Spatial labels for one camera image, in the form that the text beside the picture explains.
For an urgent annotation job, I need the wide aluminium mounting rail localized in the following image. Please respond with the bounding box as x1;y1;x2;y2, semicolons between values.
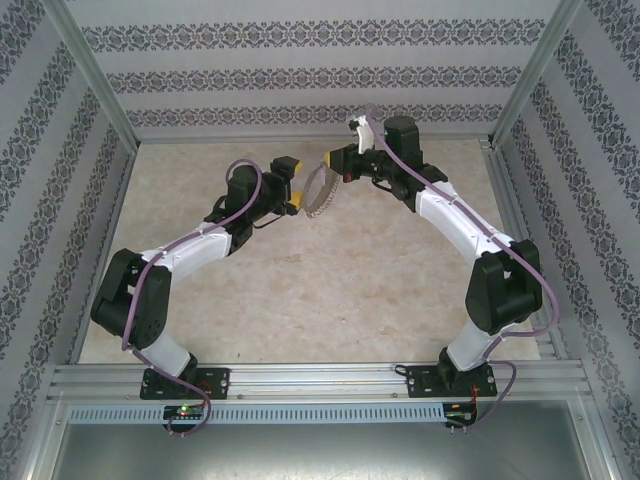
49;363;586;401

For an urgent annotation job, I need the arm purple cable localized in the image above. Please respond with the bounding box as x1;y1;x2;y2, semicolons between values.
363;103;561;434
122;157;265;437

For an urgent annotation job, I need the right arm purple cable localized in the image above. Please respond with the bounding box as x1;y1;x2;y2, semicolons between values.
363;103;561;434

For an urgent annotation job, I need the slotted grey cable duct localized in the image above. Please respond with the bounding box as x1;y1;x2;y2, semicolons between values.
67;403;446;424

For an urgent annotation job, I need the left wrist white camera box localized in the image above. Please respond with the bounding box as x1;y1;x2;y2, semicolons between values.
347;113;377;155

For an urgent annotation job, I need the grey metal sheet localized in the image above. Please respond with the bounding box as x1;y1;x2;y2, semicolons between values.
47;422;609;480

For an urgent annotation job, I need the aluminium frame post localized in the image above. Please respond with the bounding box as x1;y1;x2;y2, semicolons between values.
485;0;587;149
42;0;142;147

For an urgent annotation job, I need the thin aluminium frame bar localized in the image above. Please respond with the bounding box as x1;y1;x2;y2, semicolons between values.
134;133;494;144

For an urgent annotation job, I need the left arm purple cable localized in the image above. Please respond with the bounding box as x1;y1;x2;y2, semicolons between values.
122;157;265;437

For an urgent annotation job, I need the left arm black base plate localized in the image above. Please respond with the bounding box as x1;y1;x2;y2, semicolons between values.
139;367;232;401

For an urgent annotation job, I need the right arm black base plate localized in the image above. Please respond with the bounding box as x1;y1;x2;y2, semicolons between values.
405;363;499;400

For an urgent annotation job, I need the aluminium side rail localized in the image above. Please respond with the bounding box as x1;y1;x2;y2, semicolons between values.
482;141;571;361

